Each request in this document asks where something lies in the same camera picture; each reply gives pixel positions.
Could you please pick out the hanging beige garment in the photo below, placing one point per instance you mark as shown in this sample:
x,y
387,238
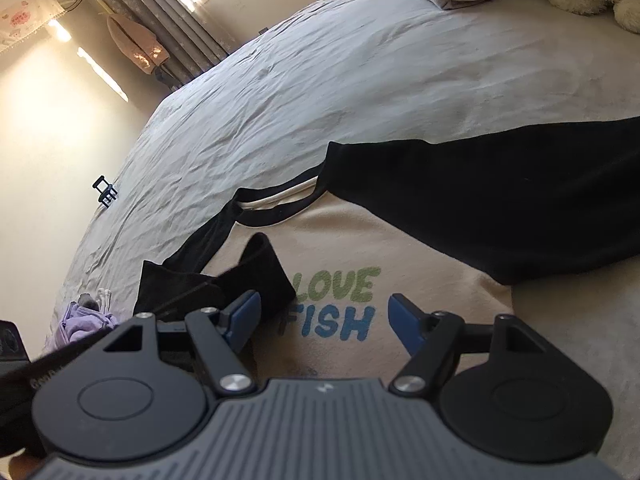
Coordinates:
x,y
135,40

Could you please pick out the black and beige sweatshirt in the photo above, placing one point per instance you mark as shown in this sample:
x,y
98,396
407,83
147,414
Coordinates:
x,y
425,240

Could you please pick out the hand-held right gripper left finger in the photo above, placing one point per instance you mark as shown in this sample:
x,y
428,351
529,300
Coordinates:
x,y
242,320

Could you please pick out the white garment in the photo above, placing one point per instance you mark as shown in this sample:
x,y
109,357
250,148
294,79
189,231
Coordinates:
x,y
103,297

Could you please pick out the small grey cloth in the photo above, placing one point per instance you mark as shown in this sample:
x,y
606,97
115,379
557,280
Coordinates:
x,y
88,301

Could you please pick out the wall poster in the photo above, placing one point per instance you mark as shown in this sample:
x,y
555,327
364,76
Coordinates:
x,y
25,15

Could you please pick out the purple garment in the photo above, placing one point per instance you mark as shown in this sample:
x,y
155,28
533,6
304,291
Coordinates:
x,y
82,325

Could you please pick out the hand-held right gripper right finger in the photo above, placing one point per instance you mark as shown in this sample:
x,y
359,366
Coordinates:
x,y
405,322

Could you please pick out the grey curtain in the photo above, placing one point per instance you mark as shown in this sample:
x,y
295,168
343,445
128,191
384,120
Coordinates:
x,y
165,20

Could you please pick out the bed with grey sheet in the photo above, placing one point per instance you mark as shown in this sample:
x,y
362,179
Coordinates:
x,y
350,85

